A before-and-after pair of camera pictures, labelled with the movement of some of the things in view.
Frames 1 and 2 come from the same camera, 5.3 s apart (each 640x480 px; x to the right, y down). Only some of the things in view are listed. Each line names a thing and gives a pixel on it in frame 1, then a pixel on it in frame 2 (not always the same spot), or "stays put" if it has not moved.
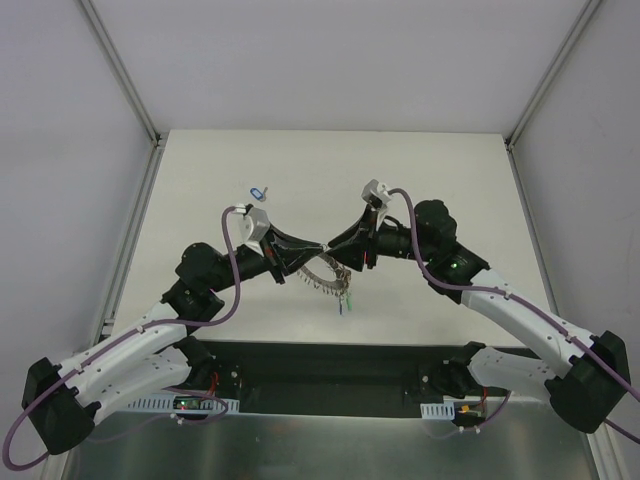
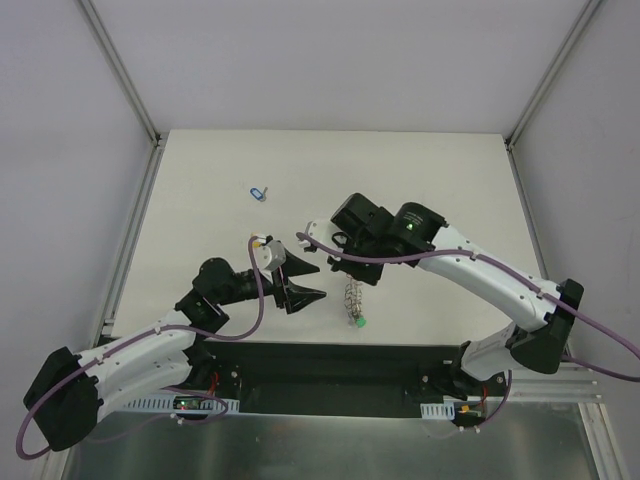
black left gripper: x=275 y=258 → x=283 y=286
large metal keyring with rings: x=337 y=287 → x=353 y=300
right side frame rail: x=526 y=212 stays put
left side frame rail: x=132 y=238 stays put
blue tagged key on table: x=258 y=194 stays put
